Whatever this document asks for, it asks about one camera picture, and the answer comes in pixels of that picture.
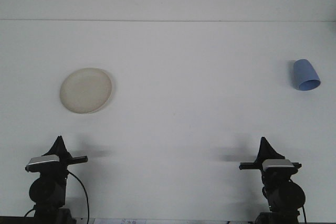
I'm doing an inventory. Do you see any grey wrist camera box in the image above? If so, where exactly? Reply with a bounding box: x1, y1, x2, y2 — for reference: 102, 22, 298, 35
25, 154, 59, 173
261, 158, 295, 172

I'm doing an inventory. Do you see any pale round plate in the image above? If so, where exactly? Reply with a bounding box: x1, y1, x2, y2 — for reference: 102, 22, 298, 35
59, 67, 113, 115

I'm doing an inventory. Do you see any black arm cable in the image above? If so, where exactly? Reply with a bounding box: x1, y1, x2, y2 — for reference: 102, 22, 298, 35
300, 202, 308, 224
67, 171, 90, 221

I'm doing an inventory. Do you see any pale blue cup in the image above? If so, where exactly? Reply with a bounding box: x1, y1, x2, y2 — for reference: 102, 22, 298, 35
292, 59, 322, 92

